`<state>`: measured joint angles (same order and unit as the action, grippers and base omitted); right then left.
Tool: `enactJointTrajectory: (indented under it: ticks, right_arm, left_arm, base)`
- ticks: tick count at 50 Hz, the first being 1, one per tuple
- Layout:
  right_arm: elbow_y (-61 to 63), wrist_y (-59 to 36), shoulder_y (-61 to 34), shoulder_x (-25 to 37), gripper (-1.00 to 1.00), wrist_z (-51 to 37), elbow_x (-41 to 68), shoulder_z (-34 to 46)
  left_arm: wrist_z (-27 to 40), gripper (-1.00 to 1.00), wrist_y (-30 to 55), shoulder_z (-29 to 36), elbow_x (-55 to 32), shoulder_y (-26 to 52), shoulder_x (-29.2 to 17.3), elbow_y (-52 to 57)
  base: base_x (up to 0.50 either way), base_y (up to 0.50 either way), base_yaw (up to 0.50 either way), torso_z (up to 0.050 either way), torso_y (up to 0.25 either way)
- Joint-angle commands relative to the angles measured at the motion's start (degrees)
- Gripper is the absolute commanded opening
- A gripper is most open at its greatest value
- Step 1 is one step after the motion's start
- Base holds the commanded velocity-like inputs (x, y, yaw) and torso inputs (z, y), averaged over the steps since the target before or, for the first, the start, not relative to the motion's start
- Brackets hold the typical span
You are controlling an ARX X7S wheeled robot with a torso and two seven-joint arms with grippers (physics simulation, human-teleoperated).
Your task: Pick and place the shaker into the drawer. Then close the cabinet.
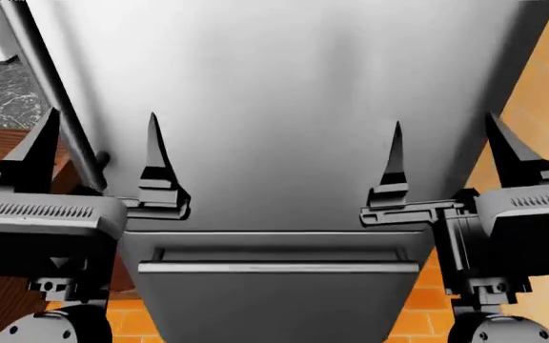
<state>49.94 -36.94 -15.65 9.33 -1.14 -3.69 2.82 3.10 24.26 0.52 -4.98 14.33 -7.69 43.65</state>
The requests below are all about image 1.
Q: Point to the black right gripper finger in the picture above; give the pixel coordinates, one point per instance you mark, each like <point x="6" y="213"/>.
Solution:
<point x="393" y="186"/>
<point x="517" y="164"/>

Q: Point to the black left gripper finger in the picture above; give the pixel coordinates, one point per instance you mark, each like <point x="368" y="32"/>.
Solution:
<point x="36" y="160"/>
<point x="157" y="178"/>

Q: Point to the grey refrigerator drawer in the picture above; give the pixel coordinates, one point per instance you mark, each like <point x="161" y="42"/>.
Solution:
<point x="274" y="307"/>

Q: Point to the dark marble countertop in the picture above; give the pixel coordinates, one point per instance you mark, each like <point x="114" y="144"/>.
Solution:
<point x="3" y="96"/>

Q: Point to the stainless steel refrigerator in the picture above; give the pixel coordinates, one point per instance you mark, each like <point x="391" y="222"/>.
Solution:
<point x="274" y="89"/>

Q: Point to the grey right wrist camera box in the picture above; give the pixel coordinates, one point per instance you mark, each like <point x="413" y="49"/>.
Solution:
<point x="532" y="228"/>

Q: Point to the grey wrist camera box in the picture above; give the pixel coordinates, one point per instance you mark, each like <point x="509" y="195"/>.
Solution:
<point x="41" y="236"/>
<point x="532" y="228"/>

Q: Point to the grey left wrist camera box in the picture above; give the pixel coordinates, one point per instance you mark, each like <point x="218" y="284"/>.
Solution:
<point x="41" y="236"/>

